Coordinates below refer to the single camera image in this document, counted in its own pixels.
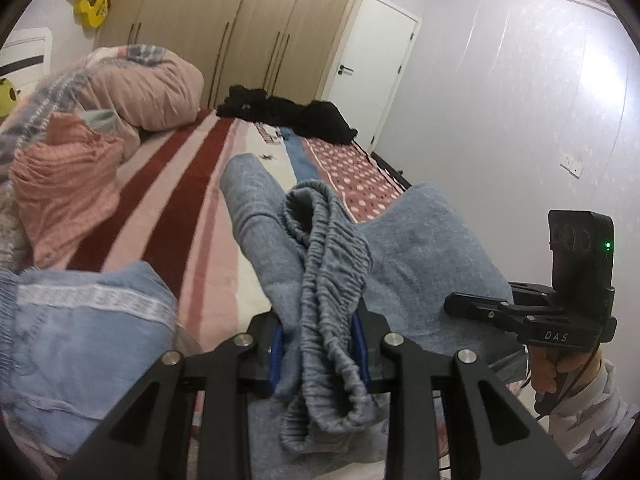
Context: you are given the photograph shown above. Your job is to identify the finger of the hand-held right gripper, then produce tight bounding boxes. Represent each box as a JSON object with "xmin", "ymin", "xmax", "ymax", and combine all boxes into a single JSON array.
[{"xmin": 444, "ymin": 290, "xmax": 531, "ymax": 335}]

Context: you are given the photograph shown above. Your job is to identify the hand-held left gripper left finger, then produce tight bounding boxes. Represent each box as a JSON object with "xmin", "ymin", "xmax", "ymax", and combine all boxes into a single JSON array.
[{"xmin": 55, "ymin": 313, "xmax": 287, "ymax": 480}]

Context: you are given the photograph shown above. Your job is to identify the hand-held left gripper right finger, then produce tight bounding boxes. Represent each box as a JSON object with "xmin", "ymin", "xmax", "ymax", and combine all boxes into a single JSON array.
[{"xmin": 351, "ymin": 310, "xmax": 583, "ymax": 480}]

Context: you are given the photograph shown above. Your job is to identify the grey knit pants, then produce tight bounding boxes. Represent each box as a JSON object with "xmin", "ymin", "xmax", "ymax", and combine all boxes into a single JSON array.
[{"xmin": 220, "ymin": 154, "xmax": 531, "ymax": 480}]

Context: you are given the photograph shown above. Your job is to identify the person's right hand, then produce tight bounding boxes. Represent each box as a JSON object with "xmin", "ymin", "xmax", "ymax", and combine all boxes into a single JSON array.
[{"xmin": 527, "ymin": 346, "xmax": 560, "ymax": 395}]

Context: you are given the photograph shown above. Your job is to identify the light blue folded cloth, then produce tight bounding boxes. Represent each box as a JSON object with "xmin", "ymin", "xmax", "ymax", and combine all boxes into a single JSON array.
[{"xmin": 0, "ymin": 260, "xmax": 178, "ymax": 431}]

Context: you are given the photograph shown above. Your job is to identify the black clothes pile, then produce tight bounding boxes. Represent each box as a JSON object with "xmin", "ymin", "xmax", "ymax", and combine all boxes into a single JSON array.
[{"xmin": 215, "ymin": 85, "xmax": 358, "ymax": 143}]

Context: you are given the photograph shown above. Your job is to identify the pink checked pillow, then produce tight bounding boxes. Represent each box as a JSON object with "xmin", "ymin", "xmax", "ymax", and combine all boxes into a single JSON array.
[{"xmin": 10, "ymin": 112, "xmax": 126, "ymax": 268}]

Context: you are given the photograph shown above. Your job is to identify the white door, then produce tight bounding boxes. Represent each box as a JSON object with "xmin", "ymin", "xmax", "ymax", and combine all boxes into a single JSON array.
[{"xmin": 320, "ymin": 0, "xmax": 421, "ymax": 153}]

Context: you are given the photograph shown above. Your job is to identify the pink quilt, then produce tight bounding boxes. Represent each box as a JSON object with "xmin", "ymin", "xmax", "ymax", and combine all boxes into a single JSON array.
[{"xmin": 0, "ymin": 45, "xmax": 205, "ymax": 161}]

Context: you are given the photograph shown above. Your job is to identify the beige wooden wardrobe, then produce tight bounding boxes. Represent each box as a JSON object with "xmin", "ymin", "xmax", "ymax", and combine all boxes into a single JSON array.
[{"xmin": 95, "ymin": 0, "xmax": 371, "ymax": 111}]

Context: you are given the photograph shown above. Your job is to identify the yellow plush toy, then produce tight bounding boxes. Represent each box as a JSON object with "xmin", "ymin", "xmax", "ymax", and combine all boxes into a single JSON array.
[{"xmin": 0, "ymin": 77, "xmax": 21, "ymax": 121}]

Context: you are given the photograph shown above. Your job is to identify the white headboard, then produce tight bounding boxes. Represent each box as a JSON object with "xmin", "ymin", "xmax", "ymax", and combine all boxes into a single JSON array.
[{"xmin": 0, "ymin": 27, "xmax": 53, "ymax": 91}]

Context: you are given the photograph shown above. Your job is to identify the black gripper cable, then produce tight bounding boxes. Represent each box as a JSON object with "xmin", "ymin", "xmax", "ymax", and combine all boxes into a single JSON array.
[{"xmin": 535, "ymin": 345, "xmax": 603, "ymax": 421}]

